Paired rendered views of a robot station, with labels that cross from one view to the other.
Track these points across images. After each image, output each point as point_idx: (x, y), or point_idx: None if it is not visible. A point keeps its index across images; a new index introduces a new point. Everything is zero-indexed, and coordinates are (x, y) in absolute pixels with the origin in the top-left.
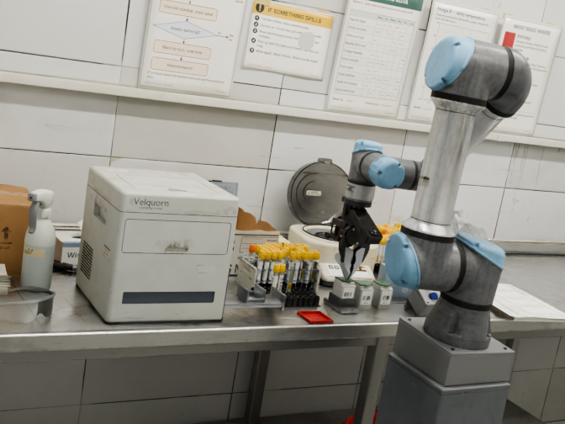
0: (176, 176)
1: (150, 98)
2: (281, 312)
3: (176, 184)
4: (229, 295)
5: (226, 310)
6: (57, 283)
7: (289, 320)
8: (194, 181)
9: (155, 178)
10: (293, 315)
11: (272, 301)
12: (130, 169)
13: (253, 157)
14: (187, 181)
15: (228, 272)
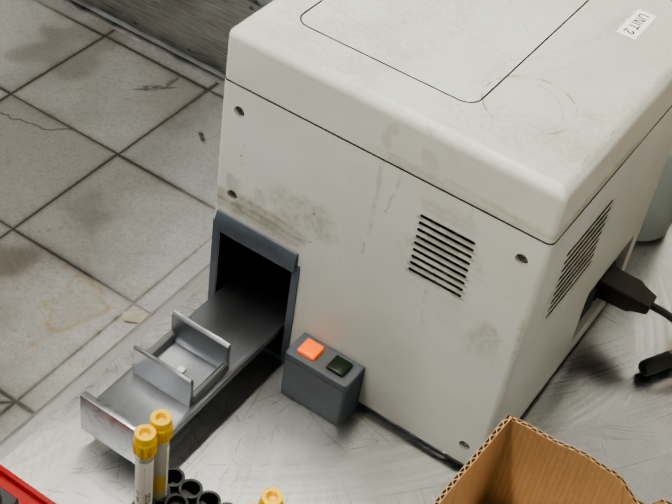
0: (531, 95)
1: None
2: (104, 485)
3: (434, 15)
4: (241, 352)
5: (242, 390)
6: (635, 264)
7: (55, 441)
8: (451, 86)
9: (517, 25)
10: (64, 493)
11: (117, 397)
12: (648, 60)
13: None
14: (458, 70)
15: (215, 209)
